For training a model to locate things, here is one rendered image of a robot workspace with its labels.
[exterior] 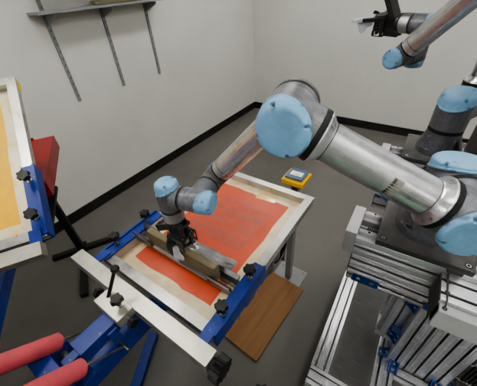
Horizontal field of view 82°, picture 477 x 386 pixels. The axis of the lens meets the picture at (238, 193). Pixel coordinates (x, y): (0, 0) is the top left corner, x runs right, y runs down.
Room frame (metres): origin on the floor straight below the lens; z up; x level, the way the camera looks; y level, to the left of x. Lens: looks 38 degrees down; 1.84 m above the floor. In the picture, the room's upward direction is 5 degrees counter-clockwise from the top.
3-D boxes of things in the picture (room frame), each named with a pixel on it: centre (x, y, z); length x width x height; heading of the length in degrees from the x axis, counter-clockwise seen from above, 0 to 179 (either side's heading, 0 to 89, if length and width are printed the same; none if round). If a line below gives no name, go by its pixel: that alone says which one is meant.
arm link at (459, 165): (0.51, -0.52, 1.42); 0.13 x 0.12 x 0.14; 157
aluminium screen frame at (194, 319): (0.87, 0.10, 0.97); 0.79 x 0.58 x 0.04; 142
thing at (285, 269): (1.25, -0.34, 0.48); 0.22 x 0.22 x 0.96; 52
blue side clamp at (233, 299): (0.51, 0.03, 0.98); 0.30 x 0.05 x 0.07; 142
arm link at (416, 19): (1.22, -0.79, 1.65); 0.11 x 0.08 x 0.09; 29
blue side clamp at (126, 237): (0.85, 0.47, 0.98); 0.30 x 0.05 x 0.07; 142
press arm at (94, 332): (0.43, 0.45, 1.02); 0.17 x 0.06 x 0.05; 142
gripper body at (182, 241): (0.68, 0.21, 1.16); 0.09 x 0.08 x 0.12; 52
